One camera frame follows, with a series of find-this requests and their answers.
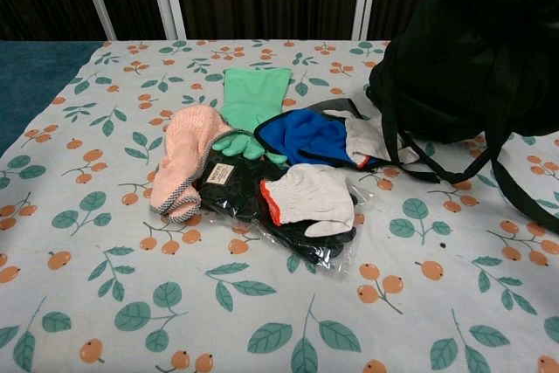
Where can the black fabric shoulder bag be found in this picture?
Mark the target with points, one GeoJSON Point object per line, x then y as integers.
{"type": "Point", "coordinates": [458, 63]}

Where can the blue mitt with black trim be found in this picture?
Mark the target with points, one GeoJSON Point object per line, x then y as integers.
{"type": "Point", "coordinates": [301, 133]}

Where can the white cotton glove orange cuff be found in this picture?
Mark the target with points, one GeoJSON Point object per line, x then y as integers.
{"type": "Point", "coordinates": [364, 137]}
{"type": "Point", "coordinates": [314, 198]}

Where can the black gloves in clear packet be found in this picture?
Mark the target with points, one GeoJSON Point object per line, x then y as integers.
{"type": "Point", "coordinates": [236, 198]}

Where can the green rubber glove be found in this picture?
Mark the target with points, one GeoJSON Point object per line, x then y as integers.
{"type": "Point", "coordinates": [249, 98]}

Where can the pink knitted cloth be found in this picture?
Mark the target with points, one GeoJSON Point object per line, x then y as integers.
{"type": "Point", "coordinates": [188, 141]}

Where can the floral print tablecloth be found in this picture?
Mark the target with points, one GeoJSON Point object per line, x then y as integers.
{"type": "Point", "coordinates": [87, 325]}

